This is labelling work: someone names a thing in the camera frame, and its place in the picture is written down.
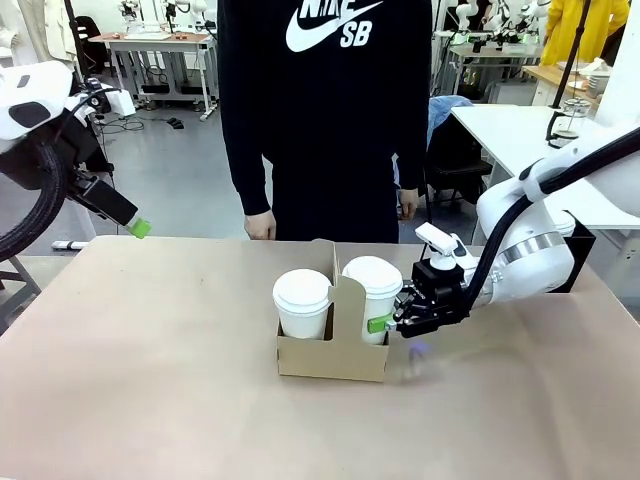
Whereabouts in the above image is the white plastic cup lid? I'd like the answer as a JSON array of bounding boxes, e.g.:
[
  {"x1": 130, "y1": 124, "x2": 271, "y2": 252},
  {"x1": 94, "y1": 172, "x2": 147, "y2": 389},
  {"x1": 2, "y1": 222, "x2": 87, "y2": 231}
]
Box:
[
  {"x1": 341, "y1": 255, "x2": 404, "y2": 296},
  {"x1": 272, "y1": 268, "x2": 333, "y2": 315}
]

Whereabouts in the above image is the brown-topped background workbench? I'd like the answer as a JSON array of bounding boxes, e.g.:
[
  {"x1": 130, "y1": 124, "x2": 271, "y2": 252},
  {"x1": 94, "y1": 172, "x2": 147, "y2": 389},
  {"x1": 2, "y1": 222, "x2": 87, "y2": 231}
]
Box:
[{"x1": 101, "y1": 30, "x2": 220, "y2": 123}]

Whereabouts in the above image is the black slanted stand pole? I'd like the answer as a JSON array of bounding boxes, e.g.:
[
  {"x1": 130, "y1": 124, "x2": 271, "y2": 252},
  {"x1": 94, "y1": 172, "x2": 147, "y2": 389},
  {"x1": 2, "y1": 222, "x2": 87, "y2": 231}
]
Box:
[{"x1": 551, "y1": 0, "x2": 595, "y2": 110}]

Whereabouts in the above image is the white side table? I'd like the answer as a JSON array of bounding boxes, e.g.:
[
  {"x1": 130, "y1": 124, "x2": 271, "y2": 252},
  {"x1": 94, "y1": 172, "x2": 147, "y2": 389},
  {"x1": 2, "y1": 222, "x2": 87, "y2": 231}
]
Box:
[{"x1": 448, "y1": 103, "x2": 640, "y2": 232}]

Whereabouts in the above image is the person's left hand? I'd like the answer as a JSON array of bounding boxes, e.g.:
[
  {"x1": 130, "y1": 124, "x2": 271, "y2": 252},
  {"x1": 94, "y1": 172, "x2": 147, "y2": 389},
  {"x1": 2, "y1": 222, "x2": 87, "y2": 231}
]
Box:
[{"x1": 397, "y1": 188, "x2": 420, "y2": 222}]

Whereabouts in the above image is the hanging white coat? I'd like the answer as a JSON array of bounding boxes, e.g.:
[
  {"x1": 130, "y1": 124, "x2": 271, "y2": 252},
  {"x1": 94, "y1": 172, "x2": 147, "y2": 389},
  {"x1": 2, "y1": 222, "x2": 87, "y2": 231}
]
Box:
[{"x1": 0, "y1": 0, "x2": 76, "y2": 64}]

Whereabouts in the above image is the blue cloth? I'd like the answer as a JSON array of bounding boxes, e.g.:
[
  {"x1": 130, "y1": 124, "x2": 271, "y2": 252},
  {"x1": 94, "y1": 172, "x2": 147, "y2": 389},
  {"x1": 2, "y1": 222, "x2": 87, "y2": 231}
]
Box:
[{"x1": 428, "y1": 95, "x2": 475, "y2": 147}]

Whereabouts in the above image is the black office chair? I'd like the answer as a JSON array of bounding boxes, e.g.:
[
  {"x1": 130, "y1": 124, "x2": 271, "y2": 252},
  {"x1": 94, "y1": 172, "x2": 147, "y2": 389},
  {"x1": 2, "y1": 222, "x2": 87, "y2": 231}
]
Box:
[{"x1": 426, "y1": 118, "x2": 495, "y2": 207}]

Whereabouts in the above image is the black arm cable sleeve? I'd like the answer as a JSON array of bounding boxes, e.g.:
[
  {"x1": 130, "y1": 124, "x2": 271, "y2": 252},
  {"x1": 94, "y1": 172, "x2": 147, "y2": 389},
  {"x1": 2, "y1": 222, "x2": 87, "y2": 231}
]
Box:
[
  {"x1": 462, "y1": 125, "x2": 640, "y2": 307},
  {"x1": 0, "y1": 142, "x2": 70, "y2": 262}
]

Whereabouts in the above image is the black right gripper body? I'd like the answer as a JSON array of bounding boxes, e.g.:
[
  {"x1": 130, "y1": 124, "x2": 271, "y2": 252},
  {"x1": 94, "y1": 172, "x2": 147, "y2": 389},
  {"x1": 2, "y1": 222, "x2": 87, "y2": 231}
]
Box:
[{"x1": 397, "y1": 258, "x2": 472, "y2": 340}]

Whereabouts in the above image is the black Nike SB hoodie torso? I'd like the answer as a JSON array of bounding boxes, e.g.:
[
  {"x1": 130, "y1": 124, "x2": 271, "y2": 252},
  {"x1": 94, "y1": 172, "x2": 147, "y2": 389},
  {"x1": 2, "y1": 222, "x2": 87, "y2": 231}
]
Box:
[{"x1": 215, "y1": 0, "x2": 434, "y2": 245}]

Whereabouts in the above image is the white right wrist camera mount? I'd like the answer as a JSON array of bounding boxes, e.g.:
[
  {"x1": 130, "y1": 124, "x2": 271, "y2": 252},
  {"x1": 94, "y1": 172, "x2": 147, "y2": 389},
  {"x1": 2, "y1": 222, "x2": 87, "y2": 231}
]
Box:
[{"x1": 414, "y1": 222, "x2": 472, "y2": 269}]

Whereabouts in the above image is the glass french press with coffee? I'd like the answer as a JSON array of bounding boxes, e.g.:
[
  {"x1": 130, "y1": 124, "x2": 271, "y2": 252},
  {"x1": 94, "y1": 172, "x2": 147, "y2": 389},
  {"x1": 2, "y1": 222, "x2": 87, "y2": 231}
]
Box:
[{"x1": 546, "y1": 97, "x2": 592, "y2": 150}]

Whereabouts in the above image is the person's left forearm black sleeve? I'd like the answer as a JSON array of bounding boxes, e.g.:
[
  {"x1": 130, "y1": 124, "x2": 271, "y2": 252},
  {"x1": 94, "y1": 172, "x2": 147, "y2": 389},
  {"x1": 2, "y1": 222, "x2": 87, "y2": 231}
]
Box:
[{"x1": 391, "y1": 94, "x2": 434, "y2": 192}]

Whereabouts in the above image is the white paper cup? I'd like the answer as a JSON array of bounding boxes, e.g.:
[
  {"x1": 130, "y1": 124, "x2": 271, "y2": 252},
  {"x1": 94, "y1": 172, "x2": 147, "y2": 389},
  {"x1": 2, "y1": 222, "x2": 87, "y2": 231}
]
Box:
[
  {"x1": 355, "y1": 287, "x2": 401, "y2": 347},
  {"x1": 277, "y1": 305, "x2": 331, "y2": 342}
]

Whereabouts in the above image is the brown cardboard cup carrier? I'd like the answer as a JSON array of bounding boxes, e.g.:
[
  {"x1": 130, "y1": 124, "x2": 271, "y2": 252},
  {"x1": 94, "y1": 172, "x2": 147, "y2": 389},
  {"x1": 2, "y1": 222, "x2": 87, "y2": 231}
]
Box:
[{"x1": 275, "y1": 238, "x2": 392, "y2": 384}]

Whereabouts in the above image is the person's right forearm black sleeve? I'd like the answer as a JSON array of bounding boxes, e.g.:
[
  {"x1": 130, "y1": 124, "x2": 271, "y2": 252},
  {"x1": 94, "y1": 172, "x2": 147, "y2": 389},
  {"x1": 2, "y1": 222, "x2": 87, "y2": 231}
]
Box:
[{"x1": 224, "y1": 119, "x2": 276, "y2": 217}]

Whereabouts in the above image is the black left arm cable sleeve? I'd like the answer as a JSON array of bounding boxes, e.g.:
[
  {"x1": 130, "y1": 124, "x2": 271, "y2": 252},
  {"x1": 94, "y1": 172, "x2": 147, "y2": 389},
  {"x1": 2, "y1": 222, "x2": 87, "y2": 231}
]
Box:
[{"x1": 0, "y1": 142, "x2": 70, "y2": 262}]

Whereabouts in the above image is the person in yellow jacket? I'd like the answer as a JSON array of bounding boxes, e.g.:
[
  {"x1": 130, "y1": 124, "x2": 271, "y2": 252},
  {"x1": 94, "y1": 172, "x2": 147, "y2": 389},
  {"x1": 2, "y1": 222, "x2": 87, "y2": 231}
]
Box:
[{"x1": 541, "y1": 0, "x2": 630, "y2": 70}]

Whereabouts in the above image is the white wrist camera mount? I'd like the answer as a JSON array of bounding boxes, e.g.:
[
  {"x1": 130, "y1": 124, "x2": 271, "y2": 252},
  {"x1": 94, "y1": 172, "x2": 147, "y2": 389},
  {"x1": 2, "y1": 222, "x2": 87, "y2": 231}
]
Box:
[
  {"x1": 414, "y1": 222, "x2": 472, "y2": 269},
  {"x1": 87, "y1": 82, "x2": 137, "y2": 118}
]

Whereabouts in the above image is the black right arm cable sleeve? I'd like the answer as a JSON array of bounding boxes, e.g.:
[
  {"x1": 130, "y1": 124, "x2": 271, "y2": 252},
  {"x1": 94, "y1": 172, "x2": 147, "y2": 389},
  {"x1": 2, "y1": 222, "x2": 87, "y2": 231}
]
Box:
[{"x1": 462, "y1": 125, "x2": 640, "y2": 307}]

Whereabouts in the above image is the black tripod pole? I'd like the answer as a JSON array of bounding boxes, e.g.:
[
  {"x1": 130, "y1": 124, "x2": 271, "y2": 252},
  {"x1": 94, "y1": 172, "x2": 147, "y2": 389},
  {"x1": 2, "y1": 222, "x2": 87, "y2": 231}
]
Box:
[{"x1": 64, "y1": 0, "x2": 101, "y2": 86}]

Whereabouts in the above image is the wooden table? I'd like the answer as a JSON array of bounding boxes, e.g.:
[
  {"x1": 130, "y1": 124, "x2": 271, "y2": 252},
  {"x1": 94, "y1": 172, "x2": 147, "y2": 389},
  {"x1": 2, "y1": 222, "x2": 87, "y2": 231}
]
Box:
[{"x1": 521, "y1": 64, "x2": 603, "y2": 109}]

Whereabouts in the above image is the person's right hand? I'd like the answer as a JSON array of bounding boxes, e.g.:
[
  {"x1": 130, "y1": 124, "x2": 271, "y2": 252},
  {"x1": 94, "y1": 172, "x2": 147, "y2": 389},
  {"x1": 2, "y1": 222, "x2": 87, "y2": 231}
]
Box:
[{"x1": 243, "y1": 208, "x2": 278, "y2": 242}]

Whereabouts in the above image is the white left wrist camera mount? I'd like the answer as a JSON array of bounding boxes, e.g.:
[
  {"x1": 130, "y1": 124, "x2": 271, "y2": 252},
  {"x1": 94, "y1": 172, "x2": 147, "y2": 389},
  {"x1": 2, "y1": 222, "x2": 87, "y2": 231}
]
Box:
[{"x1": 87, "y1": 82, "x2": 137, "y2": 118}]

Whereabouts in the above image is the black box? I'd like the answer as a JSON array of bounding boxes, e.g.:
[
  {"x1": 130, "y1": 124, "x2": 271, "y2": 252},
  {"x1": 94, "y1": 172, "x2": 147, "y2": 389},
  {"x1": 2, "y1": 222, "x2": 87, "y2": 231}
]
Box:
[{"x1": 543, "y1": 218, "x2": 598, "y2": 295}]

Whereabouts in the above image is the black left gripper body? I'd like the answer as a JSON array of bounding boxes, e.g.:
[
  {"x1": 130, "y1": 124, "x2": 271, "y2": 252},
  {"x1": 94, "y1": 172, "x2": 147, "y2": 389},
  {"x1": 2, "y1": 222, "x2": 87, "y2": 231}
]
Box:
[{"x1": 69, "y1": 172, "x2": 140, "y2": 227}]

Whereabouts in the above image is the white background bench with robots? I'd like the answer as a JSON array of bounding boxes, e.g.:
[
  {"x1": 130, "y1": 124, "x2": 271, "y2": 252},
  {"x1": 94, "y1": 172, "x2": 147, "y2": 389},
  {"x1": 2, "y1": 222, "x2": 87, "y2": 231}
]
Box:
[{"x1": 433, "y1": 28, "x2": 545, "y2": 97}]

